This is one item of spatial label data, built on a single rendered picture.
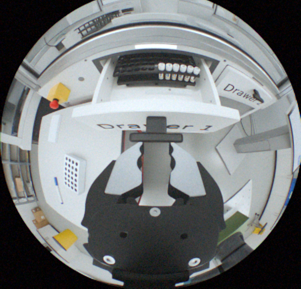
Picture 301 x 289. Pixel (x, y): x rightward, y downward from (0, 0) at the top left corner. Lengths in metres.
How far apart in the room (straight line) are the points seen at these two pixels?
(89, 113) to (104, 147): 0.18
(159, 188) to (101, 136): 0.89
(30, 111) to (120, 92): 0.71
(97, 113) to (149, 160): 0.94
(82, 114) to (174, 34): 0.21
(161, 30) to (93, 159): 0.37
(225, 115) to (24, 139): 0.90
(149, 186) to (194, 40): 1.12
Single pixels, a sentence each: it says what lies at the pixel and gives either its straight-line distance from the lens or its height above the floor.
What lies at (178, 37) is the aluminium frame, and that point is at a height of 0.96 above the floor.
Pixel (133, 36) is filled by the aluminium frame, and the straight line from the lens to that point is 0.22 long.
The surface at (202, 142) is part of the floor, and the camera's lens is 1.17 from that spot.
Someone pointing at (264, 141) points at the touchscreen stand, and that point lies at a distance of 1.09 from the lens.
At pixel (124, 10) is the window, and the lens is 0.22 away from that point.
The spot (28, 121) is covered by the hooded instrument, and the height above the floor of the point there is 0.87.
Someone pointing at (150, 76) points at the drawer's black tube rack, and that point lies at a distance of 0.24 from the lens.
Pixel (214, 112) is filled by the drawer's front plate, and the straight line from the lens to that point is 0.15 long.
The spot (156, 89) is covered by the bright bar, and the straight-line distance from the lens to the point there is 0.24.
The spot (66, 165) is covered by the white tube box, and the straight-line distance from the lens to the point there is 0.39.
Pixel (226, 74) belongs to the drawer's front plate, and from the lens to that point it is 0.29.
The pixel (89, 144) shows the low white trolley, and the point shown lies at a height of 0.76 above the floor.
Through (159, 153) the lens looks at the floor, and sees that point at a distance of 1.05.
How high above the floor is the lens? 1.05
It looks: 82 degrees down
